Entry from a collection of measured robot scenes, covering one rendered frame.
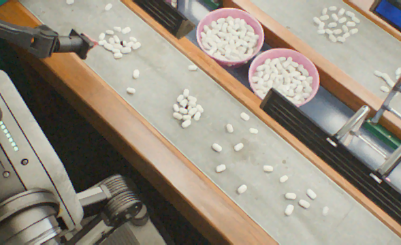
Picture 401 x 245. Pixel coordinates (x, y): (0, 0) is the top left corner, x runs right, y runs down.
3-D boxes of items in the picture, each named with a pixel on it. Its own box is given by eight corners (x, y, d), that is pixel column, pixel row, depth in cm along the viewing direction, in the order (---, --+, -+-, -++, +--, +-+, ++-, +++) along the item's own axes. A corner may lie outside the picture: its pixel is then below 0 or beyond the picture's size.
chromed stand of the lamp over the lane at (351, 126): (340, 234, 181) (384, 183, 142) (295, 194, 187) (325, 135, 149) (372, 198, 188) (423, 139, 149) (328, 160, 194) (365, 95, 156)
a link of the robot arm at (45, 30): (37, 58, 172) (45, 35, 169) (15, 43, 177) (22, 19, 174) (65, 59, 182) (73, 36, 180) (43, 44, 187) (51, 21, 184)
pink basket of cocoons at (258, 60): (283, 132, 200) (287, 120, 191) (231, 89, 208) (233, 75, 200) (327, 91, 210) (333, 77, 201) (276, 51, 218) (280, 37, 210)
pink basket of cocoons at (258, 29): (246, 84, 210) (249, 71, 201) (185, 60, 214) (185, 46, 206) (269, 36, 222) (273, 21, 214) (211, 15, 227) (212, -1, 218)
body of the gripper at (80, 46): (75, 28, 188) (59, 27, 182) (93, 45, 184) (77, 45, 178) (69, 43, 191) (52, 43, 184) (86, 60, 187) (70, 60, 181)
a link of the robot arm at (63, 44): (55, 56, 176) (59, 40, 174) (41, 46, 179) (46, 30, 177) (70, 55, 182) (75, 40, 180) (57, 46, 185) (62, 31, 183)
